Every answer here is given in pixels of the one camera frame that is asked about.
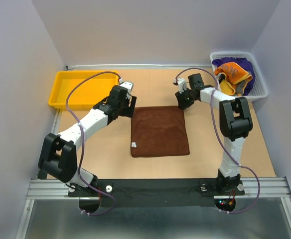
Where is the brown towel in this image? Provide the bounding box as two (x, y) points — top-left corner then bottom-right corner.
(131, 106), (190, 158)

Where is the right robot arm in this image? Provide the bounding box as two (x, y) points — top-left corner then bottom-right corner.
(173, 74), (253, 194)

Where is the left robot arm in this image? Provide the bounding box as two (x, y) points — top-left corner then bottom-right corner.
(38, 82), (137, 196)

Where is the yellow plastic tray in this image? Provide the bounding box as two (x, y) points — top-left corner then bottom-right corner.
(48, 70), (119, 111)

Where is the yellow towel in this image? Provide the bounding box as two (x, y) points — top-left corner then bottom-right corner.
(220, 80), (236, 96)

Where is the grey towel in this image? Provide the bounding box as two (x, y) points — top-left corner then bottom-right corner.
(235, 80), (253, 96)

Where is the orange towel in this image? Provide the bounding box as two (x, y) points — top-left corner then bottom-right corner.
(214, 62), (253, 85)

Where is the purple towel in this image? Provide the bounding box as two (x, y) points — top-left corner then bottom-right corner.
(212, 57), (255, 89)

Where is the white plastic basket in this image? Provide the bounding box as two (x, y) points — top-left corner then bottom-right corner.
(210, 51), (268, 102)

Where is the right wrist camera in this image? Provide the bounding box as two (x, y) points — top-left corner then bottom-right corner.
(173, 78), (188, 94)

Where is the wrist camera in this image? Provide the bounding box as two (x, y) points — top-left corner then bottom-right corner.
(173, 78), (188, 94)
(119, 78), (134, 94)

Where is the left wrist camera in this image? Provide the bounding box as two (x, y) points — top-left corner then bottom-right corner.
(119, 78), (134, 94)

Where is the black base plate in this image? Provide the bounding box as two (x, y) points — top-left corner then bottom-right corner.
(68, 178), (246, 215)

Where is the aluminium frame rail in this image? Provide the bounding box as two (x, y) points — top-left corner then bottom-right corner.
(26, 178), (291, 200)

